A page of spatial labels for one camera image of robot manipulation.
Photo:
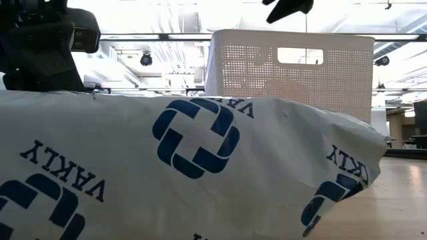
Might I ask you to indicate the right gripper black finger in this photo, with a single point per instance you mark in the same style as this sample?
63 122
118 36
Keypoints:
290 6

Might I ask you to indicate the white bag blue logo print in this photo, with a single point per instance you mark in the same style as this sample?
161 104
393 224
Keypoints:
133 166

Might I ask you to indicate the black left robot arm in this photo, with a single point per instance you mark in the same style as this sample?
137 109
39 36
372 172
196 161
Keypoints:
30 10

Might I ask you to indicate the white perforated plastic basket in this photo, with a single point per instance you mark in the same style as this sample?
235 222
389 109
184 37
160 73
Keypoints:
253 76

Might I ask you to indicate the black ceiling spotlight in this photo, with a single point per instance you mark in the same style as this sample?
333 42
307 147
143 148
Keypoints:
382 60
146 59

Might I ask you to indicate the black computer monitor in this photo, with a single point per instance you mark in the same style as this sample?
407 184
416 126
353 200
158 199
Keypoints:
421 115

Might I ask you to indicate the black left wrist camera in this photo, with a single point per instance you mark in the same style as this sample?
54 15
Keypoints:
85 31

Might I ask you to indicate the black overhead frame bar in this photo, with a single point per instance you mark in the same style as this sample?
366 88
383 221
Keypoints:
160 37

